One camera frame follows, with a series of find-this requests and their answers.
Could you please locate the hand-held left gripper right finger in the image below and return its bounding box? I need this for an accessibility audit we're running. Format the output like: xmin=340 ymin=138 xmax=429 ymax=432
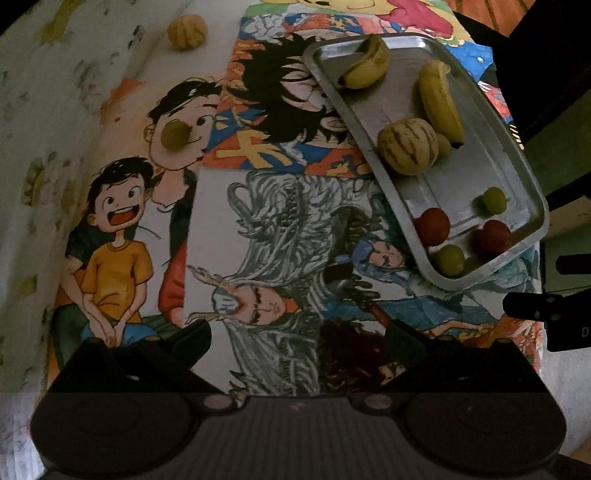
xmin=353 ymin=318 xmax=515 ymax=412

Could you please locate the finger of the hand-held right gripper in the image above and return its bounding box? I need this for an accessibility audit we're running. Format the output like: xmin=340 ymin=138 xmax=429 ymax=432
xmin=502 ymin=291 xmax=591 ymax=324
xmin=556 ymin=252 xmax=591 ymax=276

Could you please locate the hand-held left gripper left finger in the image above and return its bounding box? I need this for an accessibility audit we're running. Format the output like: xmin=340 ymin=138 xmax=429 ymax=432
xmin=69 ymin=318 xmax=241 ymax=409

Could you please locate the red cherry tomato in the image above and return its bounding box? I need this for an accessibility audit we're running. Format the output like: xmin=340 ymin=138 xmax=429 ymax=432
xmin=472 ymin=220 xmax=512 ymax=256
xmin=414 ymin=207 xmax=451 ymax=247

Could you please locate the green grape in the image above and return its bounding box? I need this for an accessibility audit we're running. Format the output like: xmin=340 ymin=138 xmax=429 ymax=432
xmin=435 ymin=244 xmax=465 ymax=278
xmin=481 ymin=186 xmax=509 ymax=214
xmin=161 ymin=120 xmax=191 ymax=153

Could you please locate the long banana with sticker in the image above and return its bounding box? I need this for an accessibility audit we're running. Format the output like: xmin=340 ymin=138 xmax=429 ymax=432
xmin=417 ymin=59 xmax=465 ymax=149

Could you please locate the metal tray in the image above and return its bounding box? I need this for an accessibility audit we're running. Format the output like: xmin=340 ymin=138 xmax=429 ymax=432
xmin=303 ymin=34 xmax=550 ymax=292

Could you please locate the short spotted banana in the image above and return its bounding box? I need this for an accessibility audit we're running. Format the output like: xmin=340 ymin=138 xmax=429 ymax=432
xmin=336 ymin=35 xmax=391 ymax=90

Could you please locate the grey winged figure drawing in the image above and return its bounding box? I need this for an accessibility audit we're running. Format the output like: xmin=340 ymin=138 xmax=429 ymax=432
xmin=184 ymin=167 xmax=542 ymax=398

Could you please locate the large striped melon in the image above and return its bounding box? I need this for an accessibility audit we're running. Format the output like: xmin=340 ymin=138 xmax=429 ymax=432
xmin=377 ymin=117 xmax=440 ymax=177

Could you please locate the green grape on cloth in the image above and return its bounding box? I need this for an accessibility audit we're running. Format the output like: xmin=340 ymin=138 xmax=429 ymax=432
xmin=161 ymin=120 xmax=191 ymax=153

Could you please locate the printed blanket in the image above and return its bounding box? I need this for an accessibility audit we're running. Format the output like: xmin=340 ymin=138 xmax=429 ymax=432
xmin=0 ymin=0 xmax=241 ymax=398

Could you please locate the small striped melon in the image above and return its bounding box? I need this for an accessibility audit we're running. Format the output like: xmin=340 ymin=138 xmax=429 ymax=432
xmin=167 ymin=13 xmax=208 ymax=52

